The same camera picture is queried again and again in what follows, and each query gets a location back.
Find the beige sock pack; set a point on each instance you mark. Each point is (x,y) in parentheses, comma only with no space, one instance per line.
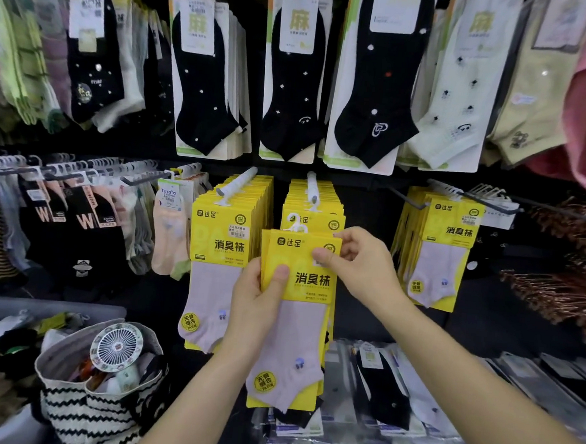
(533,105)

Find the black dotted sock white card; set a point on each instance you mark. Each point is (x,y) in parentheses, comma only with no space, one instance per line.
(204,95)

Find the row black socks white cards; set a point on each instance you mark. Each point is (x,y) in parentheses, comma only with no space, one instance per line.
(293,100)

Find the row of clear bagged socks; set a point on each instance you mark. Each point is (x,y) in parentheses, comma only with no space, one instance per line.
(386,398)

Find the white plastic bin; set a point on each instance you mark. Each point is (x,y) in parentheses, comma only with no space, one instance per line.
(79,310)

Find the yellow hooked sock packet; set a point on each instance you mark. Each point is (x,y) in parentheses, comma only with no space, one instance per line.
(290,348)
(264,257)

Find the white handheld fan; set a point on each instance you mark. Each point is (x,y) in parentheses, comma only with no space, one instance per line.
(117,347)

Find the row of pastel hanging socks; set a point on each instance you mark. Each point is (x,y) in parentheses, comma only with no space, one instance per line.
(21,54)

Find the person's right forearm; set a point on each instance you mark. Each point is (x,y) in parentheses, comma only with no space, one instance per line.
(486,389)

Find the clear price tag holder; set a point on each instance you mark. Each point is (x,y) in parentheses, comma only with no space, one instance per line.
(498,219)

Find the person's right hand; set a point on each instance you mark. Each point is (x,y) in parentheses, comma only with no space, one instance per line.
(369,273)

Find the white tipped peg hook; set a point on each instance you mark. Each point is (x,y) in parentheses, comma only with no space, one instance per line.
(238,181)

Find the row black socks peach cuffs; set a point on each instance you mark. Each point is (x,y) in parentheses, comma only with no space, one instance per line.
(87,221)

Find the cream dotted sock pack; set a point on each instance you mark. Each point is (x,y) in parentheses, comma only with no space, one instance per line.
(453,110)

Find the black dotted tall socks bunch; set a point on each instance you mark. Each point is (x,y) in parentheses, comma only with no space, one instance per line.
(94,78)

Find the black white zigzag tote bag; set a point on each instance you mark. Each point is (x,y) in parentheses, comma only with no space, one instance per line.
(83,414)

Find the person's left hand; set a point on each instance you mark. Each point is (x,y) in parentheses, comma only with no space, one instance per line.
(252,316)

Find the person's left forearm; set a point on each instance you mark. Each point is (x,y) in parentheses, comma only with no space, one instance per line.
(193,401)

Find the bunch of pastel sock packs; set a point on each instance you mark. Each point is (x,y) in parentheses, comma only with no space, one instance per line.
(168,241)

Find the heap of copper hangers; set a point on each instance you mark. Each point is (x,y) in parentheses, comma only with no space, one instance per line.
(561,295)

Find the bunch yellow sock packets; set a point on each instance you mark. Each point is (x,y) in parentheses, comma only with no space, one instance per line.
(454,224)
(332,222)
(218,234)

